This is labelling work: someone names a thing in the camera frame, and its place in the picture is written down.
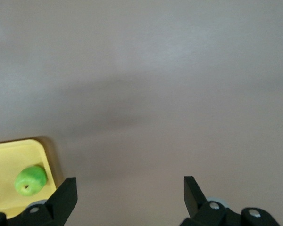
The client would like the yellow plastic tray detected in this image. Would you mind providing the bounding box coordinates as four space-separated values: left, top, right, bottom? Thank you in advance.
0 139 58 221

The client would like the green apple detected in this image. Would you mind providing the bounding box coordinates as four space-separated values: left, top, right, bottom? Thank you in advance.
14 165 48 196

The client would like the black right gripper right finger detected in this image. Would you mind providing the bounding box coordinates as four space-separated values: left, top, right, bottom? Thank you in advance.
180 175 280 226

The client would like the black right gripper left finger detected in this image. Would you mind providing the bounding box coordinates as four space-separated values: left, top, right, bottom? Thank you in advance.
0 177 79 226

